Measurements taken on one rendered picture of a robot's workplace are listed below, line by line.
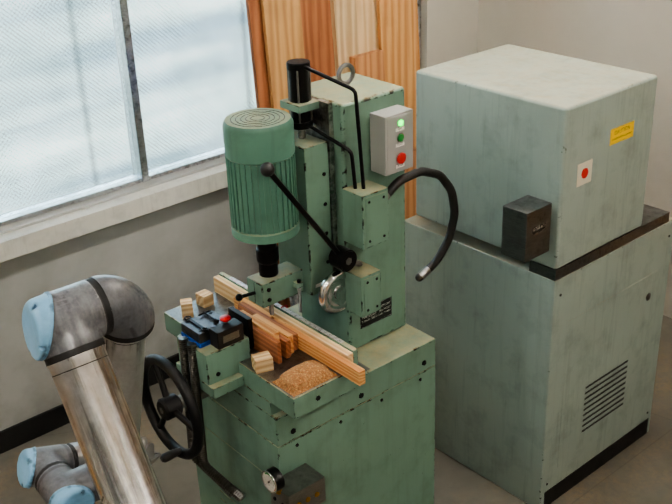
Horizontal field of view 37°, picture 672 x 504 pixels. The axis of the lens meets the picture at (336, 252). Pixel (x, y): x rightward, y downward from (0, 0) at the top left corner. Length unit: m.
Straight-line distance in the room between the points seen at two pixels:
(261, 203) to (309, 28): 1.68
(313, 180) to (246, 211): 0.20
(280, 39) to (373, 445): 1.74
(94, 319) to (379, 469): 1.25
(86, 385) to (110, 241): 2.00
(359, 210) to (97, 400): 0.93
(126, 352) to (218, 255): 2.15
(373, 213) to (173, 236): 1.61
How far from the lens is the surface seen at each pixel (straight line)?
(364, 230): 2.54
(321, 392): 2.49
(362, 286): 2.59
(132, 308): 1.97
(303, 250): 2.63
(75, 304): 1.92
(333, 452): 2.75
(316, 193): 2.56
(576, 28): 4.59
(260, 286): 2.60
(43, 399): 4.00
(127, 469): 1.92
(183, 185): 3.90
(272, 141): 2.41
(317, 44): 4.08
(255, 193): 2.46
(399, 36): 4.35
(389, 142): 2.55
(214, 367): 2.55
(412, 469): 3.04
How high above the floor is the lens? 2.27
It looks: 26 degrees down
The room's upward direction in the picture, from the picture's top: 2 degrees counter-clockwise
